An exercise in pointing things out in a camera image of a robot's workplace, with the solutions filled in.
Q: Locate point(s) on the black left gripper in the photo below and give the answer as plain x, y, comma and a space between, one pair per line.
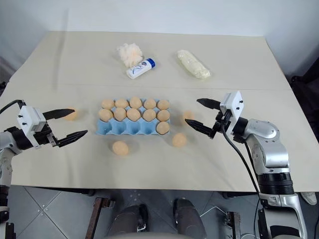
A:
48, 138

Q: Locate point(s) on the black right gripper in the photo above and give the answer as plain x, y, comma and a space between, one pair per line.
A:
220, 122

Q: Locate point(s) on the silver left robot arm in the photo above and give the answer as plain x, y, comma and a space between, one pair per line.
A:
5, 142

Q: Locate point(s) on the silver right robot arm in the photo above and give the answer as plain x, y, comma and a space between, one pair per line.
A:
270, 147

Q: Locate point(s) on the blue egg carton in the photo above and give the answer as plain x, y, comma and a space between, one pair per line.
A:
124, 128

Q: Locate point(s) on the tan egg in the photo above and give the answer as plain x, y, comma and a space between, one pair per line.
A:
119, 114
121, 102
105, 115
120, 148
149, 115
189, 115
163, 115
135, 101
163, 104
179, 140
107, 103
134, 114
72, 115
150, 103
163, 128

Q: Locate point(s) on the clear bag of white stuffing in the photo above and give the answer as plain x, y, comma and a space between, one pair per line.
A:
193, 63

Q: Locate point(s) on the white bottle with blue cap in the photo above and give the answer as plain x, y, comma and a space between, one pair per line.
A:
140, 69

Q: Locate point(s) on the white mesh bath sponge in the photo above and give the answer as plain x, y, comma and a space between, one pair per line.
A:
129, 54

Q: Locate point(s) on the dark rounded shape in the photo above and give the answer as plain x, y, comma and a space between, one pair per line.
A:
130, 217
187, 215

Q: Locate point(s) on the white shoe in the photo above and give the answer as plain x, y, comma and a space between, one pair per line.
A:
310, 198

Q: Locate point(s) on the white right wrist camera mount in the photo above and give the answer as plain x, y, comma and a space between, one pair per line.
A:
234, 104

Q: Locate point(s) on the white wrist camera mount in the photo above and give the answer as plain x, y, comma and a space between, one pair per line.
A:
28, 119
234, 104

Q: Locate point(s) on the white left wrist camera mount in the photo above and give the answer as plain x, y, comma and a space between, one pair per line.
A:
28, 119

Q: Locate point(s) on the rusty metal table bracket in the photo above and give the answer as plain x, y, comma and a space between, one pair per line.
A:
101, 214
234, 224

